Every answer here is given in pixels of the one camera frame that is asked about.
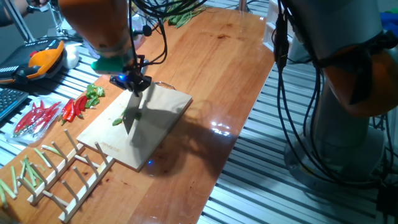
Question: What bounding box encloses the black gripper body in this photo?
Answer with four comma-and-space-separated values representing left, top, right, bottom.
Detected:
117, 70, 147, 91

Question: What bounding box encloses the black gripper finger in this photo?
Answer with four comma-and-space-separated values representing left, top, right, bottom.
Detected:
132, 75, 154, 98
109, 75, 134, 93

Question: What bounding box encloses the steel handled kitchen knife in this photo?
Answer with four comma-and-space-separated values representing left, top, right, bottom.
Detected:
122, 91, 144, 136

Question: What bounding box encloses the bare person forearm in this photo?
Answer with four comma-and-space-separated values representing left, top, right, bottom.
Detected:
0, 0, 30, 28

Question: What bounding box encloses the green chili pepper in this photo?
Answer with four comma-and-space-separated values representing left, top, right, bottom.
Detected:
121, 109, 144, 122

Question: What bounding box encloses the red chili pepper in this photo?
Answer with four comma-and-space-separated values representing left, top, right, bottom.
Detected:
73, 96, 85, 120
79, 95, 90, 113
61, 100, 76, 126
58, 98, 74, 123

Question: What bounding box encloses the person hand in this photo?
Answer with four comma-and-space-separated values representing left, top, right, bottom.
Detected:
27, 0, 50, 9

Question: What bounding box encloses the green pepper piece with stem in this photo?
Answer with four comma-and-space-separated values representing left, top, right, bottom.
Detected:
85, 83, 98, 99

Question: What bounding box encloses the wooden cutting board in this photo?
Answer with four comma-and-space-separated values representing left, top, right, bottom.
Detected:
76, 81, 193, 173

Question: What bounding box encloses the purple plastic bag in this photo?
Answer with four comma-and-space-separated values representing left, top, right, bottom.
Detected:
81, 37, 101, 60

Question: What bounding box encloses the green scallion stalk bundle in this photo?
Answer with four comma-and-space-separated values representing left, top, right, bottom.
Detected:
163, 0, 208, 29

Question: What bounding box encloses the orange black teach pendant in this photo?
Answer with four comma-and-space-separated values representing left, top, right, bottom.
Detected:
0, 39, 67, 85

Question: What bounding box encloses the pale green scallion piece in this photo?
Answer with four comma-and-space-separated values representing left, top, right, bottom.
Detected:
0, 178, 17, 200
17, 160, 27, 187
33, 147, 53, 169
10, 166, 19, 195
41, 144, 63, 157
0, 185, 8, 208
30, 167, 45, 184

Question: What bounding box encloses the clear pack of red chilies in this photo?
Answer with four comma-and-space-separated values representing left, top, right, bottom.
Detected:
5, 96, 63, 146

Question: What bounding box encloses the black computer keyboard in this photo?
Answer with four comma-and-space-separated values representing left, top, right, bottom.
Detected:
0, 86, 30, 122

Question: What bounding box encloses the dark green scallion piece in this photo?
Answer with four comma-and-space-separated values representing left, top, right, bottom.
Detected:
24, 155, 38, 187

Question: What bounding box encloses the wooden peg dish rack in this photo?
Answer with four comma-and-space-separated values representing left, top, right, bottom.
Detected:
16, 128, 116, 224

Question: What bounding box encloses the blue plastic bag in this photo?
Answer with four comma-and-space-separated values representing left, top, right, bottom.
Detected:
378, 7, 398, 30

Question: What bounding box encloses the black power box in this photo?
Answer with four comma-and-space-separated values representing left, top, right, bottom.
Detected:
376, 183, 398, 216

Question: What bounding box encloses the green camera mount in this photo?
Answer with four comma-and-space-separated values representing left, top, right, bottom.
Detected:
91, 55, 139, 75

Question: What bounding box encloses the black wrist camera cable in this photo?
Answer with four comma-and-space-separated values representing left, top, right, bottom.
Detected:
127, 0, 209, 75

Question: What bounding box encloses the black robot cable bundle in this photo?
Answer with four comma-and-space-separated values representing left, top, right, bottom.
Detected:
271, 0, 398, 190

